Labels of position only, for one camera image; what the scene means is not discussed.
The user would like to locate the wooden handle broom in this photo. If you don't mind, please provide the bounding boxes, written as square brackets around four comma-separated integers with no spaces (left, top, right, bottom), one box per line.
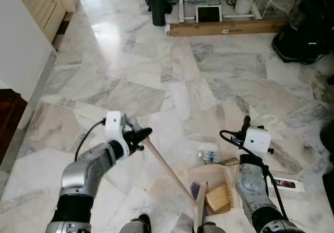
[127,115,208,233]

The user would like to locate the beige long handle dustpan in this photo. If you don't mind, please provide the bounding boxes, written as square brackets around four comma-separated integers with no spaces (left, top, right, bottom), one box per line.
[187,114,279,216]

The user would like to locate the clear plastic bottle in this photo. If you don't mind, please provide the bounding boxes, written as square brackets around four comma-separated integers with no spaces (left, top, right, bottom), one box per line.
[198,150,221,164]

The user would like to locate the white printed flat box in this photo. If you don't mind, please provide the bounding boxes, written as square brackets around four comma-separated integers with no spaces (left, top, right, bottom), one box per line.
[267,176,306,193]

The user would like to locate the brown cardboard box scrap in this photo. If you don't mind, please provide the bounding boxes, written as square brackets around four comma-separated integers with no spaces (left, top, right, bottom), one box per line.
[205,185,232,213]

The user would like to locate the grey left robot foot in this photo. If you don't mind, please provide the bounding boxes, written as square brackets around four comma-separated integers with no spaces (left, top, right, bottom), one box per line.
[120,214,152,233]

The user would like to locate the grey robot foot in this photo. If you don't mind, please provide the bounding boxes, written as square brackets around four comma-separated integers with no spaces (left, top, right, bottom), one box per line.
[120,214,152,233]
[198,221,220,233]

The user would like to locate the black bulky object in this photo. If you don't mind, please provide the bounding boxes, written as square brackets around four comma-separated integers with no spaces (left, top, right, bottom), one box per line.
[320,115,334,198]

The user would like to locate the grey right robot foot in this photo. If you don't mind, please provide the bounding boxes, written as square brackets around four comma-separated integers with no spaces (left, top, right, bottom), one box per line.
[198,221,220,233]

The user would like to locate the long brown cardboard box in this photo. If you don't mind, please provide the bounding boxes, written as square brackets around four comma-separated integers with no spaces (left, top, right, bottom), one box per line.
[166,19,289,38]

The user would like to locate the black vacuum cleaner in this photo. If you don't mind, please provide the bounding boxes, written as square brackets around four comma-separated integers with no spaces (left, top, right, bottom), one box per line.
[271,0,334,65]

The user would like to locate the white framed black tablet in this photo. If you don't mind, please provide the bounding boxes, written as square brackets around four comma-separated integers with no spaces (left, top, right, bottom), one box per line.
[195,4,224,24]

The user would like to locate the dark wooden staircase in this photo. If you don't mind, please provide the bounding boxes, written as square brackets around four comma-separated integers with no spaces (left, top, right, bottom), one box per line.
[0,89,28,164]

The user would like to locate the beige louvred door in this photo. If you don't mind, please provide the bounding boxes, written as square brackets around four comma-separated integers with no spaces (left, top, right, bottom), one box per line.
[10,0,77,42]

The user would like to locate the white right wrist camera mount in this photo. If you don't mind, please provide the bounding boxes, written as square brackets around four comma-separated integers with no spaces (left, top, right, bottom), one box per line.
[242,127,272,159]

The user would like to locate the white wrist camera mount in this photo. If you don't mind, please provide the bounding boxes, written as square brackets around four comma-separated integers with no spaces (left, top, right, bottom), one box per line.
[104,111,130,159]
[242,127,272,159]

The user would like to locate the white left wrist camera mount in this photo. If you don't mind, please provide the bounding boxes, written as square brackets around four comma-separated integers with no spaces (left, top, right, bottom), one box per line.
[104,111,130,159]

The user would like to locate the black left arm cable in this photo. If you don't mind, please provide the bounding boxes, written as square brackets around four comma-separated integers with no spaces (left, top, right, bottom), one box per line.
[74,118,108,162]

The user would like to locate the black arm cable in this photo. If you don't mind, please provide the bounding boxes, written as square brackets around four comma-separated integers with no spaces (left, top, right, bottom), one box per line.
[219,130,289,222]
[74,118,108,162]

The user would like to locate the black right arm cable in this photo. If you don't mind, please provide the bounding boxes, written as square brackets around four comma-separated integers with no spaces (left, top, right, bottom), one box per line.
[219,130,289,222]

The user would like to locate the black upright post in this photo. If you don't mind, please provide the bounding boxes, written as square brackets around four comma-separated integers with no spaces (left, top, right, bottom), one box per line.
[146,0,173,27]

